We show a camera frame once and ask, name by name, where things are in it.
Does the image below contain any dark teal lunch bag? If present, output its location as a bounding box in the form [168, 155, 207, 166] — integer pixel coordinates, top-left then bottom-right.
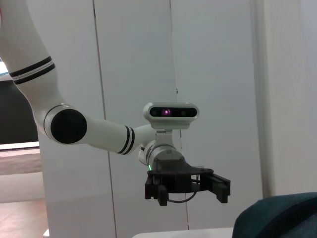
[232, 192, 317, 238]

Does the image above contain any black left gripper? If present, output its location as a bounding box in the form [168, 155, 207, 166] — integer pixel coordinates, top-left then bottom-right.
[145, 158, 231, 207]

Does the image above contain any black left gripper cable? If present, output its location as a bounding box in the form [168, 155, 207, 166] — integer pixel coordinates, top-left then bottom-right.
[167, 189, 199, 203]

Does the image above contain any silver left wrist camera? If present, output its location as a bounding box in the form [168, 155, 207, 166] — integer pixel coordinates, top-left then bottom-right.
[143, 102, 200, 136]

